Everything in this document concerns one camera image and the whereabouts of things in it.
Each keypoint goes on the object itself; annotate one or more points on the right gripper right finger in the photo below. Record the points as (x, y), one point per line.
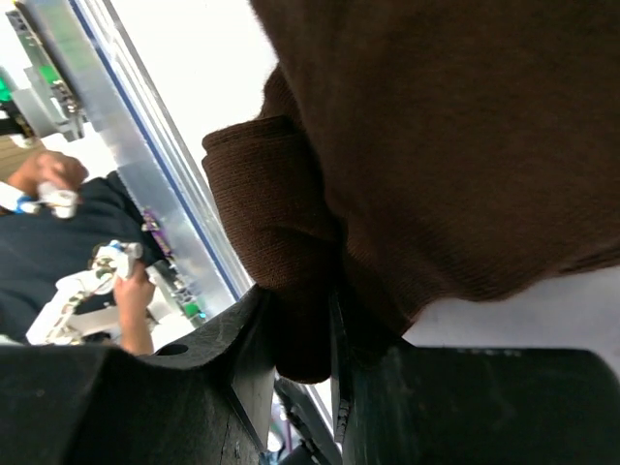
(394, 403)

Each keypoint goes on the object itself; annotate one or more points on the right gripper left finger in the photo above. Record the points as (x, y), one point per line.
(202, 399)

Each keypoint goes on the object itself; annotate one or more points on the dark brown striped sock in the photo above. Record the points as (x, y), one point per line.
(454, 165)

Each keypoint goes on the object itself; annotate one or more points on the operator hand lower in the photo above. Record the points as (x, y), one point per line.
(132, 297)

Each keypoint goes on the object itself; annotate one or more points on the operator hand upper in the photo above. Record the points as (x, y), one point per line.
(63, 171)

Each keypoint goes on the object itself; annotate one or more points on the operator dark shirt torso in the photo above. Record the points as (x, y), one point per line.
(38, 250)

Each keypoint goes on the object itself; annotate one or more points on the aluminium front rail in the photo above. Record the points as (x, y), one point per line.
(111, 72)

